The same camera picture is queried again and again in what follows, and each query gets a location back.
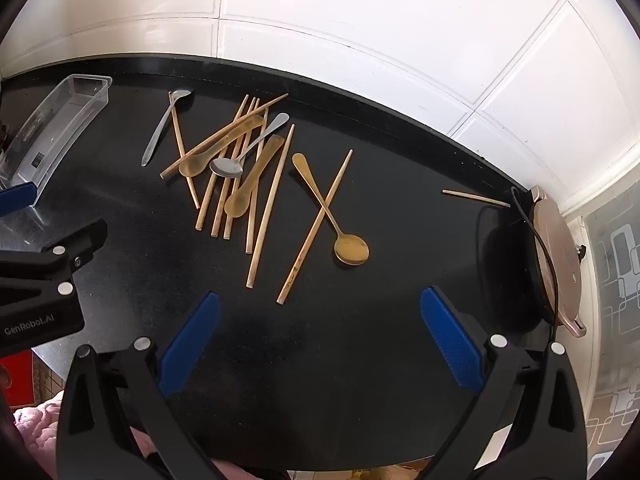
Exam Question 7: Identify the black round pan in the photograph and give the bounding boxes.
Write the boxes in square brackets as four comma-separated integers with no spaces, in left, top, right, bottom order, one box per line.
[475,187,561,333]

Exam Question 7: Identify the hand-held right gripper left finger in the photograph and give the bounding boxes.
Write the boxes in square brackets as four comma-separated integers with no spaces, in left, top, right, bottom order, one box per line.
[56,290,223,480]

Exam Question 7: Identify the copper-coloured pan lid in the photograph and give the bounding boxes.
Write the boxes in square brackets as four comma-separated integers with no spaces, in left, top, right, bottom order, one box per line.
[529,186,589,339]

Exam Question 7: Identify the amber plastic spoon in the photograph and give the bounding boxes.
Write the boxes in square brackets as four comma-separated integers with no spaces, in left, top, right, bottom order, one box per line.
[224,135,286,219]
[179,114,265,178]

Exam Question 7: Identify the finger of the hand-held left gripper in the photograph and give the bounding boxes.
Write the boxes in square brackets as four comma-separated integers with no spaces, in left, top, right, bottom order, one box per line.
[0,219,109,321]
[0,182,39,209]

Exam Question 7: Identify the red panel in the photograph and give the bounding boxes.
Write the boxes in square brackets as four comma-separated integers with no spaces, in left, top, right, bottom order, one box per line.
[0,351,35,409]

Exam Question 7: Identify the clear plastic container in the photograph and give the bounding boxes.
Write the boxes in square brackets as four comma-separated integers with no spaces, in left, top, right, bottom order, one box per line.
[0,74,113,248]

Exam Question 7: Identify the silver metal spoon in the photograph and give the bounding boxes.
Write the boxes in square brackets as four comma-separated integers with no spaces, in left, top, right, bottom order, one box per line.
[141,88,194,168]
[210,112,291,179]

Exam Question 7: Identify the pink fluffy clothing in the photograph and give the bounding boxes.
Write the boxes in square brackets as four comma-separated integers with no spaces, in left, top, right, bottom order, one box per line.
[11,392,166,478]

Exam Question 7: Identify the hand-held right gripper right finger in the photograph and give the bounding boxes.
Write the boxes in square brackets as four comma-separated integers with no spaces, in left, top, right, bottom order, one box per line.
[419,285,590,480]

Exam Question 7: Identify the pile of wooden chopsticks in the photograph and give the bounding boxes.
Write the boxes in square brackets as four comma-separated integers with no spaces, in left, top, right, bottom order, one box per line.
[160,92,297,290]

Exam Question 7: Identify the gold metal spoon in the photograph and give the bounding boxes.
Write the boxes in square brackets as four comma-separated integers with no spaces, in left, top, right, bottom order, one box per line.
[292,152,370,267]

